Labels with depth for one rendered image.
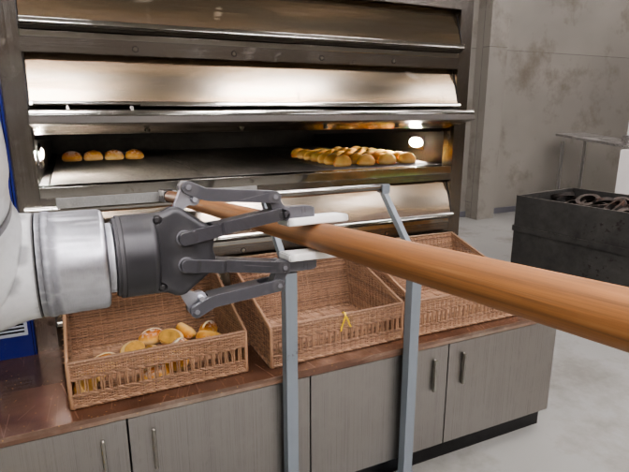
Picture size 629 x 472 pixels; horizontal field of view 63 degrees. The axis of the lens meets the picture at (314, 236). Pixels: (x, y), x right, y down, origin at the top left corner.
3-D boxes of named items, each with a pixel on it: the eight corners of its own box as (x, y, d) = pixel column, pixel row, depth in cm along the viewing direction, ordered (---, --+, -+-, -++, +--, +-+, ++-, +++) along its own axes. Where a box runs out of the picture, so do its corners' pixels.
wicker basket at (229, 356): (66, 346, 193) (58, 276, 186) (214, 320, 216) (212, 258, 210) (67, 413, 150) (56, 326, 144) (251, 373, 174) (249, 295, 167)
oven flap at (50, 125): (28, 124, 160) (34, 135, 179) (475, 119, 234) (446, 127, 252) (27, 116, 160) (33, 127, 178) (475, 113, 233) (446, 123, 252)
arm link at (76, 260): (48, 303, 49) (114, 295, 51) (43, 331, 41) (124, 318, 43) (36, 208, 47) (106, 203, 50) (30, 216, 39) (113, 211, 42)
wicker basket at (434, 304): (352, 298, 242) (353, 242, 236) (448, 282, 265) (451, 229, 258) (412, 339, 199) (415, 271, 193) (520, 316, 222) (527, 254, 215)
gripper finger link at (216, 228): (173, 243, 51) (170, 229, 50) (277, 215, 55) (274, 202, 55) (182, 249, 47) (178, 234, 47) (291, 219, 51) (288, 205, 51)
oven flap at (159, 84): (30, 110, 172) (24, 53, 174) (455, 110, 245) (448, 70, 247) (28, 105, 168) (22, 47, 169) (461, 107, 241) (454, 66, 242)
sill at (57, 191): (40, 197, 185) (39, 185, 184) (443, 171, 258) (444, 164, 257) (39, 199, 179) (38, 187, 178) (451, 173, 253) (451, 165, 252)
